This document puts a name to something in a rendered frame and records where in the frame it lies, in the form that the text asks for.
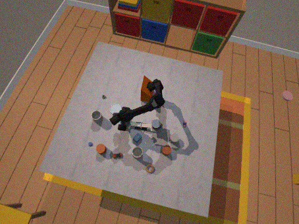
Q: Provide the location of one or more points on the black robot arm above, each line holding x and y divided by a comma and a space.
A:
125, 115

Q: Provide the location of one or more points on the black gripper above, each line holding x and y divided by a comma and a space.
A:
122, 127

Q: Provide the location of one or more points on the reddish-brown cylinder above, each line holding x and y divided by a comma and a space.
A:
101, 149
166, 150

